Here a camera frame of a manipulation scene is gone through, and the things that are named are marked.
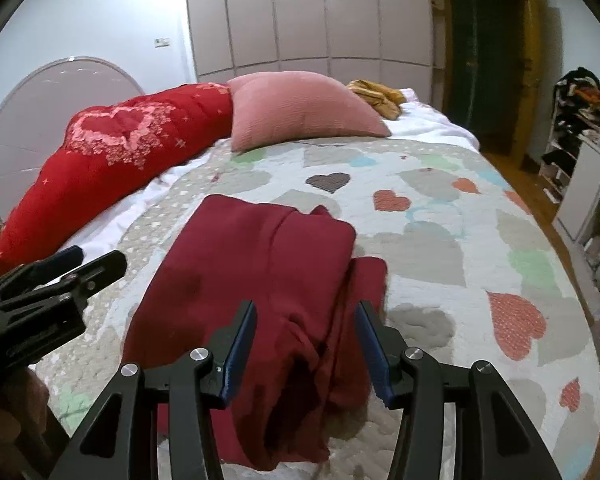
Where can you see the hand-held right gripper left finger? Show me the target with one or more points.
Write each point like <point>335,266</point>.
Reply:
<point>237,360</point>

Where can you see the heart-print quilt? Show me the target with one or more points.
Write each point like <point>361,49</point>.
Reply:
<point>480,270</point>

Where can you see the dark green door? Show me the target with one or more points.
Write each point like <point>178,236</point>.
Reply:
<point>485,60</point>

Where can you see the dark red garment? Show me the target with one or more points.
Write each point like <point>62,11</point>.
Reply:
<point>260,270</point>

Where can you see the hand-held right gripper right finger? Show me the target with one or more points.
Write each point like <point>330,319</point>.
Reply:
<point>375,355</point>

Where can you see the beige panelled wardrobe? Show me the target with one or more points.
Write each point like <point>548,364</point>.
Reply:
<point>305,10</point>

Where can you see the red heart-pattern pillow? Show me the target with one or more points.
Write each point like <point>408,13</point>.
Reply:
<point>105,160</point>

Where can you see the person's left hand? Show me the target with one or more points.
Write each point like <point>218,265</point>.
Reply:
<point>0,420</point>

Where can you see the rounded padded headboard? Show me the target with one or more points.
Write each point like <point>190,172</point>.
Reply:
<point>25,110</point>

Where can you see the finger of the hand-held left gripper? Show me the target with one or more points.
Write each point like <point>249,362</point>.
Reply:
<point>100,270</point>
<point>55,260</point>

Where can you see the pink ribbed pillow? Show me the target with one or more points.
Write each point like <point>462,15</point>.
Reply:
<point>300,110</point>

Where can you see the wall switch plate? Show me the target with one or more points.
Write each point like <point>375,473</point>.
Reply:
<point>163,42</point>

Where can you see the yellow striped garment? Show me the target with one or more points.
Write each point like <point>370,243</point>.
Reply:
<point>375,97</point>

